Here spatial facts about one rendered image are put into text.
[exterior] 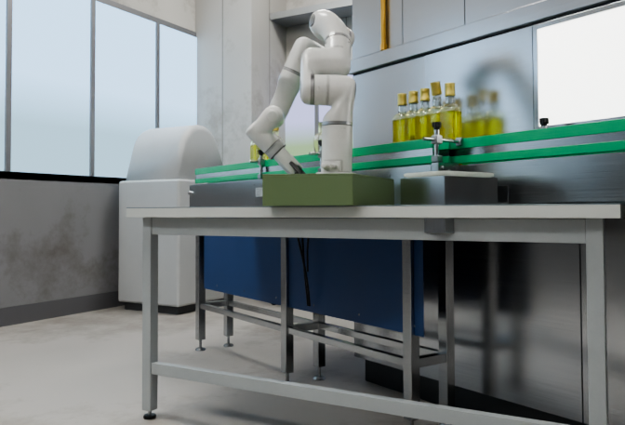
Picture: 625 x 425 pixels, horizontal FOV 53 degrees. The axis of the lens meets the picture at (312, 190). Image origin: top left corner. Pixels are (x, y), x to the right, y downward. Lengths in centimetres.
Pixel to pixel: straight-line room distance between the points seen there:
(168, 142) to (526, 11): 314
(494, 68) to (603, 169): 63
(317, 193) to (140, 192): 309
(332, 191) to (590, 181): 68
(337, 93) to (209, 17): 411
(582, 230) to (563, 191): 19
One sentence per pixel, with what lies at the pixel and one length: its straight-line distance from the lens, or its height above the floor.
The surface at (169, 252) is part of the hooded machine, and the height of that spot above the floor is 44.
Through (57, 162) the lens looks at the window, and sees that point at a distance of 476.
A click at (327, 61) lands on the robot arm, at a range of 199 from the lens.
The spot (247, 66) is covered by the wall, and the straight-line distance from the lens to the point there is 559.
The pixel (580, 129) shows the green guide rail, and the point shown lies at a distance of 183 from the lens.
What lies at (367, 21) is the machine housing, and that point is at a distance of 279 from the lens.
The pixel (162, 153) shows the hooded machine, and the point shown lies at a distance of 476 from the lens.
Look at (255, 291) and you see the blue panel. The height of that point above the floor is 37.
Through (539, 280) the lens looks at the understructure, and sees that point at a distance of 213.
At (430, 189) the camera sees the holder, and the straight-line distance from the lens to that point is 175.
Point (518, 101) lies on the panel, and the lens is 215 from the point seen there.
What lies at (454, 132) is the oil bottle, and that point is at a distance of 213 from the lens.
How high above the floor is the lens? 73
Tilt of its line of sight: 2 degrees up
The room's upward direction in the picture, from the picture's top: straight up
